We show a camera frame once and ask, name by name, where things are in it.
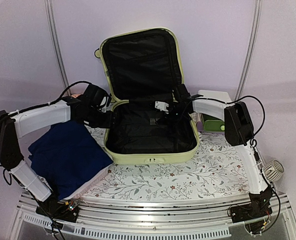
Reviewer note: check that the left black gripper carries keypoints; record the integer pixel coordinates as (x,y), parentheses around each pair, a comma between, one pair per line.
(108,123)

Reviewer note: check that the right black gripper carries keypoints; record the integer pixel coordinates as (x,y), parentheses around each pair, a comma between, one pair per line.
(172,119)

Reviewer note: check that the purple drawer with pink knob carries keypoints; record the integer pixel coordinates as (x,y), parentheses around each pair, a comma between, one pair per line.
(199,126)

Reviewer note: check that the frosted glass spray bottle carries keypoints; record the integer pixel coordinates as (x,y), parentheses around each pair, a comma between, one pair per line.
(154,121)

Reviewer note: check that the dark blue garment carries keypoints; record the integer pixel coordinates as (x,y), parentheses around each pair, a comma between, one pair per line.
(67,156)

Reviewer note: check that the light green hard-shell suitcase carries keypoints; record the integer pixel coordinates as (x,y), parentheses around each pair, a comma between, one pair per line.
(142,67)

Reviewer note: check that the green drawer with knob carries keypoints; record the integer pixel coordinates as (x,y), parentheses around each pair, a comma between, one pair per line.
(212,124)

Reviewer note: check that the white plastic mesh basket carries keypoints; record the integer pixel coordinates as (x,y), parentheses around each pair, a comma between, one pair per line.
(92,182)

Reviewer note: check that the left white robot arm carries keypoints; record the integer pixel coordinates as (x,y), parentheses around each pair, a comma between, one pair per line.
(19,129)

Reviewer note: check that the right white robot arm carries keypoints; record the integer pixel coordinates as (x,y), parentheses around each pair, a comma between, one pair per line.
(239,131)

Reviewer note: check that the pink bowl behind basket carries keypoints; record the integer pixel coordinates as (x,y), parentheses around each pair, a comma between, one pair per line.
(76,95)

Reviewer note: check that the floral patterned tablecloth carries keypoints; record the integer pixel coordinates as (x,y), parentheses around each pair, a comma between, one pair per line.
(215,171)

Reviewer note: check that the left metal corner post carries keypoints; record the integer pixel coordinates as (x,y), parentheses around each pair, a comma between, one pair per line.
(55,40)

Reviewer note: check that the metal corner post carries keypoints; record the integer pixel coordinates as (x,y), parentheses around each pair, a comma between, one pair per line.
(55,40)
(250,47)

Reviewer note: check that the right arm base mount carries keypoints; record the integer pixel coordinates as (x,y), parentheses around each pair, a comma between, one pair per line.
(257,212)

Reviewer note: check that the right metal corner post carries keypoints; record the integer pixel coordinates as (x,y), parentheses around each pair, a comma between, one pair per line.
(250,47)

